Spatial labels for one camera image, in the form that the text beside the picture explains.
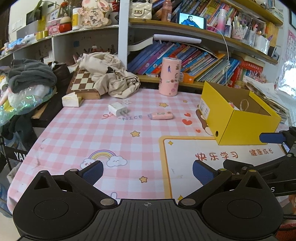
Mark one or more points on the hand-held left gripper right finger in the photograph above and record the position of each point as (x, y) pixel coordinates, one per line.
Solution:
(203, 172)

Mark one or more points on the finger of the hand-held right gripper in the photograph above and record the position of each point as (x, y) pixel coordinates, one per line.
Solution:
(240, 165)
(271, 137)

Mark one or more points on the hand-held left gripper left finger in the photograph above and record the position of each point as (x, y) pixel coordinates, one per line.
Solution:
(92, 172)

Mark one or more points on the yellow cardboard box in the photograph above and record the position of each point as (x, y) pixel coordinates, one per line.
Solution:
(245, 127)

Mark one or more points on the silver container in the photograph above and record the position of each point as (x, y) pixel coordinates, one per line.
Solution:
(261, 42)

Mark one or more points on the black smartphone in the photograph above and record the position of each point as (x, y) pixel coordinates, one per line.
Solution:
(286, 148)
(192, 20)

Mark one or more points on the stack of papers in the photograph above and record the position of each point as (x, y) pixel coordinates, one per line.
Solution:
(266, 97)

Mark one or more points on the pink checked desk mat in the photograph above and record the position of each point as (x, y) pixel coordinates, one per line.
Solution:
(69, 139)

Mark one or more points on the pink tinsel sticks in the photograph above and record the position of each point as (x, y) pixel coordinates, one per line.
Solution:
(256, 75)

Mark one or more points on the white charger plug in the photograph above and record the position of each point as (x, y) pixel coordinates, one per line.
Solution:
(116, 109)

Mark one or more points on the red boxed book set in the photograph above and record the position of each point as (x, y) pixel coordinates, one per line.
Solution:
(247, 71)

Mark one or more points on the pink oblong gadget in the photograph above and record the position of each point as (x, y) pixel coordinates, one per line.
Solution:
(160, 115)

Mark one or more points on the white tissue pack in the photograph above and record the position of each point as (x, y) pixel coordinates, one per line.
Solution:
(70, 100)

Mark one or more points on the black fabric chair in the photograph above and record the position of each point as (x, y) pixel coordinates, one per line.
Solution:
(13, 155)

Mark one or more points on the black small speaker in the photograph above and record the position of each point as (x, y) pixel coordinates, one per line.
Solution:
(274, 51)

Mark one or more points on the wooden chessboard box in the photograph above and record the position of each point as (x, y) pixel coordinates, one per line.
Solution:
(81, 81)

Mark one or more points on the iridescent plastic bag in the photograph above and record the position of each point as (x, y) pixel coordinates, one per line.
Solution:
(20, 102)

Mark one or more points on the pink printed cylinder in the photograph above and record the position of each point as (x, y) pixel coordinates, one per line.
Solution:
(170, 76)

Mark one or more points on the beige cloth bag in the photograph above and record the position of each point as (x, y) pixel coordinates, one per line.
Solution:
(111, 71)

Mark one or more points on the dark brown bag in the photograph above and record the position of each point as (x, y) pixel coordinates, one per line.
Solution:
(60, 74)

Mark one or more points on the pink pen cup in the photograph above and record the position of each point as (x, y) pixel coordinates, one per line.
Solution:
(238, 32)

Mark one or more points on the grey cloth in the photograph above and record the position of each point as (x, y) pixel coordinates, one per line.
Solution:
(32, 74)

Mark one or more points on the row of children's books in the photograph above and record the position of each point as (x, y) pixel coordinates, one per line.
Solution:
(175, 58)

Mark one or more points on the small white spray bottle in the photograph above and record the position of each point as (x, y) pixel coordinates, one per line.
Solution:
(227, 27)

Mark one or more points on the pink white gradient bottle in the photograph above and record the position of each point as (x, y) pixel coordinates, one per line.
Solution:
(222, 20)

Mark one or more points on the white desk lamp bar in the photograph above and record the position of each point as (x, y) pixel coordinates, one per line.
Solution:
(177, 38)

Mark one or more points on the white side shelf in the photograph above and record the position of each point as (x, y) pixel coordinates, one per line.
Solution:
(64, 38)

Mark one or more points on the wooden bookshelf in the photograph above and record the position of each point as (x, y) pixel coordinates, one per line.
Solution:
(122, 34)

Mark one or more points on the row of paperback books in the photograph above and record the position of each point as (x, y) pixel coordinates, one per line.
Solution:
(201, 7)

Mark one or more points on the pink gift box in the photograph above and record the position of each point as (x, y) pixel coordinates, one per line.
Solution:
(53, 29)

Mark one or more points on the red white round doll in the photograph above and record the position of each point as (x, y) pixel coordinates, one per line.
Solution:
(65, 25)

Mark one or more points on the rabbit decoration sign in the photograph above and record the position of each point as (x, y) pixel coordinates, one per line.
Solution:
(92, 15)

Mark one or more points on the brown bottle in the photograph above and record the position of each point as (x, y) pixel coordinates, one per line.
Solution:
(166, 10)

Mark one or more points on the cream quilted handbag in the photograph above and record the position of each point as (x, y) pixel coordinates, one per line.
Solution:
(140, 10)

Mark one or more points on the green potted plant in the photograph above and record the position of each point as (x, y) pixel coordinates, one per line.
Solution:
(37, 9)

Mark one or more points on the alphabet wall poster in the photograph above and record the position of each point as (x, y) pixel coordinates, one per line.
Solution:
(291, 46)

